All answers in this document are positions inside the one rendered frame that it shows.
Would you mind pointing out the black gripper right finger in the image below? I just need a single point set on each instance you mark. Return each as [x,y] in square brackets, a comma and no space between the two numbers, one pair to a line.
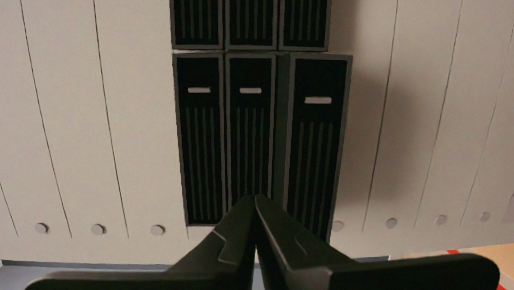
[288,254]

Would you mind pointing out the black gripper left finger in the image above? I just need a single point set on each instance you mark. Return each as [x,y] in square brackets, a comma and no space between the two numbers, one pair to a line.
[229,248]

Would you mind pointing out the tan flat board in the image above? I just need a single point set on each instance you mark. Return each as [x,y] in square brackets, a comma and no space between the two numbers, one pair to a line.
[503,255]

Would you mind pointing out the white equipment rack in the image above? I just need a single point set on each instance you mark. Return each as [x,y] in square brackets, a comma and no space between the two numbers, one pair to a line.
[89,161]

